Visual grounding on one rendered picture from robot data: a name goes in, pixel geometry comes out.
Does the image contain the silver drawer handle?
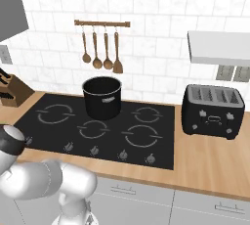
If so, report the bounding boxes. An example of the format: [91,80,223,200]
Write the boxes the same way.
[214,202,246,215]
[110,185,138,196]

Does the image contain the black stock pot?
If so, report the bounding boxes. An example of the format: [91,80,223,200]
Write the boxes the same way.
[81,76,123,121]

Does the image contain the long wooden spoon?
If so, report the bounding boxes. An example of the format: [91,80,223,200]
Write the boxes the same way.
[92,31,104,70]

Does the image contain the black four-slot toaster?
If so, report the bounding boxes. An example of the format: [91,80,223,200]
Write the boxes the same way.
[181,83,246,141]

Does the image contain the grey double wall outlet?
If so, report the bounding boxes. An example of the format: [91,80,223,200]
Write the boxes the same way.
[215,65,250,83]

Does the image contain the small wooden spoon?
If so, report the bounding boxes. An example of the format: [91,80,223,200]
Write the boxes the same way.
[81,31,92,65]

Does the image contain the wooden ladle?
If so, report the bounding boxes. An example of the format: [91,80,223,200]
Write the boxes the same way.
[103,32,114,70]

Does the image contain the wooden spatula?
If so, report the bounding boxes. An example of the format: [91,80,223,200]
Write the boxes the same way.
[112,31,124,74]

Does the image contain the black glass hob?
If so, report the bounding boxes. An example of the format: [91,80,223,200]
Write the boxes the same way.
[13,93,176,171]

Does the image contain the wooden knife block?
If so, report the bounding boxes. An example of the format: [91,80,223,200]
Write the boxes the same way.
[0,67,35,109]

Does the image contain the grey drawer front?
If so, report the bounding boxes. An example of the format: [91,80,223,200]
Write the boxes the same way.
[87,176,176,225]
[169,189,250,225]

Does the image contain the wooden utensil rail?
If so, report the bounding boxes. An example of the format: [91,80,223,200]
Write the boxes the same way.
[73,20,132,28]

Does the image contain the white wall shelf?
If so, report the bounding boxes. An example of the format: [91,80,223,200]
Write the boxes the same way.
[187,30,250,68]

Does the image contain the grey wall cabinet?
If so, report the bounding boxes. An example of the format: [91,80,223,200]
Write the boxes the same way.
[0,0,30,43]

